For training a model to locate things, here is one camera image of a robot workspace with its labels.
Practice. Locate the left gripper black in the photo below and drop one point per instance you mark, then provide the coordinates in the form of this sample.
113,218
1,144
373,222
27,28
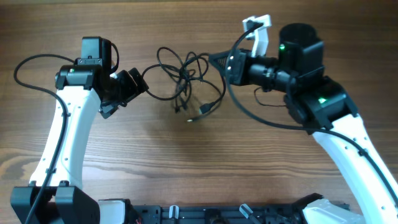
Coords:
132,91

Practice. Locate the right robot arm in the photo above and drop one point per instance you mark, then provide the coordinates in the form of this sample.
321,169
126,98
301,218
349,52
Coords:
322,108

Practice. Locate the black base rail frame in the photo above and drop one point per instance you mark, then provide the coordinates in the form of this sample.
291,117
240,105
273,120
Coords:
217,214

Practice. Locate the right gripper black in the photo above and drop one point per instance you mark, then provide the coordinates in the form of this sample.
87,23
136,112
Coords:
240,64

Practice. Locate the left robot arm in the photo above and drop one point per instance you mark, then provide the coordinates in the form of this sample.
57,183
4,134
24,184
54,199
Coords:
86,86

